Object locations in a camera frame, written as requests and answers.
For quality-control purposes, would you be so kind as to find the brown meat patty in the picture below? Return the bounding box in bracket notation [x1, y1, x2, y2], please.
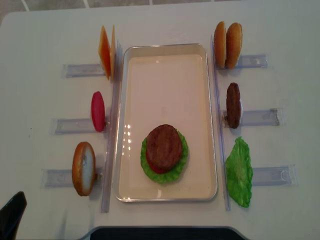
[146, 124, 182, 167]
[226, 82, 242, 129]

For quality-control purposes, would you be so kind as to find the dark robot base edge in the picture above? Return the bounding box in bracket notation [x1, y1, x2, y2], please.
[90, 226, 245, 240]

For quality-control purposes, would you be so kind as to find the red tomato slice on stack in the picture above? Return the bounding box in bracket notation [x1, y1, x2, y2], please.
[146, 152, 175, 174]

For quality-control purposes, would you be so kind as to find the green lettuce leaf on stack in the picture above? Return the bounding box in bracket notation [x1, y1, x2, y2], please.
[140, 129, 189, 185]

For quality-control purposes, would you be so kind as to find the standing red tomato slice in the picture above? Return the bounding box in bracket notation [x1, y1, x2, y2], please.
[91, 91, 105, 132]

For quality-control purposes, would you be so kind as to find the orange cheese slice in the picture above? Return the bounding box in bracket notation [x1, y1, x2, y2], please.
[98, 26, 111, 80]

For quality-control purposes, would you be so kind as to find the standing green lettuce leaf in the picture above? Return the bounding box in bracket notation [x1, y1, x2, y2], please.
[225, 136, 253, 208]

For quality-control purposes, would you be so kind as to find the clear holder for tomato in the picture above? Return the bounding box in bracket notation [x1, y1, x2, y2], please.
[49, 118, 97, 135]

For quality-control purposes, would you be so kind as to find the clear holder for cheese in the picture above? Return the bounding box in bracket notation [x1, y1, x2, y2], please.
[62, 63, 106, 79]

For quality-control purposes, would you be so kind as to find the clear holder for patties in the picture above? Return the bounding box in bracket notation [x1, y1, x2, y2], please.
[239, 108, 285, 127]

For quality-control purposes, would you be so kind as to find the clear holder for lettuce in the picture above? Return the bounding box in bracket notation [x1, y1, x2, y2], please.
[252, 164, 298, 187]

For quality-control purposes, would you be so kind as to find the white rectangular tray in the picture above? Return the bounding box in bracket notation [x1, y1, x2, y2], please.
[112, 43, 218, 202]

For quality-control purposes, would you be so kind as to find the standing bun slice left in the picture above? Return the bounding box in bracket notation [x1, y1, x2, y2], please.
[72, 141, 96, 197]

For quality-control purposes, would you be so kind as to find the bun slice near tray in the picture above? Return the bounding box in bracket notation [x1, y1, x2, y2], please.
[213, 21, 227, 68]

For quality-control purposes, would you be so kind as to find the clear holder for buns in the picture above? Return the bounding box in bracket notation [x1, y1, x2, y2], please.
[231, 53, 268, 70]

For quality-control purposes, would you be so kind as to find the bun slice far right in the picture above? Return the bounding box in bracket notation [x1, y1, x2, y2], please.
[225, 22, 243, 69]

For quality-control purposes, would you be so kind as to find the clear holder for left bun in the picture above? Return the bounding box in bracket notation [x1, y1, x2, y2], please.
[41, 168, 104, 189]

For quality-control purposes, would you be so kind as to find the left long clear rail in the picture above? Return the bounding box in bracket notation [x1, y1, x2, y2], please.
[101, 40, 123, 213]

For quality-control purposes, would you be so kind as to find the long clear rail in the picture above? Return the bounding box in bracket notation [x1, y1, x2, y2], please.
[210, 34, 231, 212]
[101, 40, 123, 213]

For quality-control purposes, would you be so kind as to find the right long clear rail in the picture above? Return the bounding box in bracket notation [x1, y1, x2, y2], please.
[210, 34, 231, 212]

